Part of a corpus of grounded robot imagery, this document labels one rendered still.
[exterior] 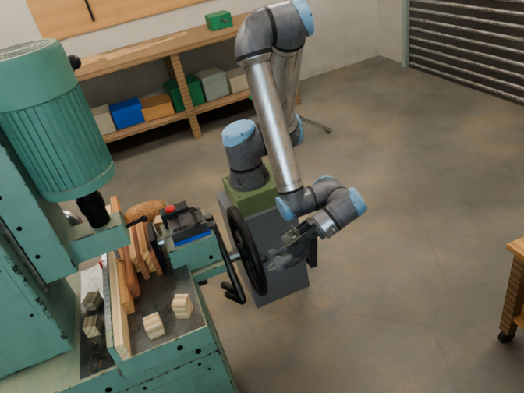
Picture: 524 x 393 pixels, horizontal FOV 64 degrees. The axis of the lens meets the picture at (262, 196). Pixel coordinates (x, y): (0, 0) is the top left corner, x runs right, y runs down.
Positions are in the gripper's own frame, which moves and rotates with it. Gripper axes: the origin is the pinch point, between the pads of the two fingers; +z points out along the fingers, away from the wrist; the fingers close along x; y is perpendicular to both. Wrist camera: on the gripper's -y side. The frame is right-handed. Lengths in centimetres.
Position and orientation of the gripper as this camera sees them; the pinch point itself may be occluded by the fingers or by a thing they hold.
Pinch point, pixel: (271, 269)
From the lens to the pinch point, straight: 137.7
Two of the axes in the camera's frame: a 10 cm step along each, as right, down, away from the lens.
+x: 3.4, 4.7, -8.1
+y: -4.9, -6.5, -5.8
